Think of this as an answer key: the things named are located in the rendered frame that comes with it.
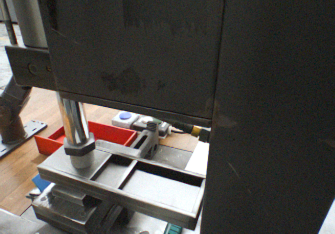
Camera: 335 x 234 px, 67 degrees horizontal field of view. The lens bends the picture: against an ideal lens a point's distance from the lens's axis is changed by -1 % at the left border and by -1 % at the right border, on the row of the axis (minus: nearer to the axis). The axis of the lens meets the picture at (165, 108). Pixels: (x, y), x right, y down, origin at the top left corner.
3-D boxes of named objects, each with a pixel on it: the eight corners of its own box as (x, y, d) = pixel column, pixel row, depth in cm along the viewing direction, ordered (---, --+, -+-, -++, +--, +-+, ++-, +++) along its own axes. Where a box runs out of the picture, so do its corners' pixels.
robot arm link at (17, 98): (22, 112, 75) (71, 18, 64) (13, 124, 69) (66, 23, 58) (0, 102, 73) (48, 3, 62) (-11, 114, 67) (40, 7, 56)
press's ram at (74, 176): (98, 161, 57) (74, 24, 42) (212, 193, 49) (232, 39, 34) (36, 228, 42) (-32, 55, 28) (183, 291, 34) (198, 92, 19)
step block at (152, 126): (149, 146, 73) (148, 120, 69) (158, 148, 72) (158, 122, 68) (139, 160, 68) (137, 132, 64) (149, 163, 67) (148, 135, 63)
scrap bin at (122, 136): (67, 130, 80) (64, 114, 77) (138, 148, 72) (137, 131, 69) (38, 153, 70) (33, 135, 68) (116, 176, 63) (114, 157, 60)
